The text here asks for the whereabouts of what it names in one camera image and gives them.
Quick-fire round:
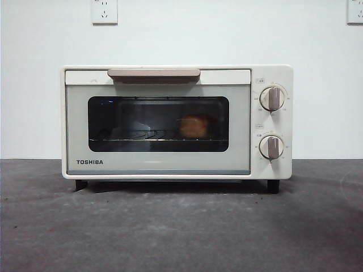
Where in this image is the golden bread loaf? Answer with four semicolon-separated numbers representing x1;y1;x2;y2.
178;113;212;138

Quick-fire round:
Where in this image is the glass oven door beige handle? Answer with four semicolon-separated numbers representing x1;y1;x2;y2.
65;67;252;176

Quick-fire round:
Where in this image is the beige oven knob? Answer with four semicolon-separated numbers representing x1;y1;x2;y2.
259;134;285;165
259;86;286;112

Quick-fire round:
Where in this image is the cream white toaster oven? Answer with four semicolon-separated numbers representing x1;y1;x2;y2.
60;65;294;194

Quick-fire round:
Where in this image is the metal wire oven rack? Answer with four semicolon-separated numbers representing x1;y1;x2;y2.
88;129;228;142

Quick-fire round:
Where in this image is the white wall socket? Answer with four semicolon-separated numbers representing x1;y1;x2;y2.
91;0;119;25
346;0;363;26

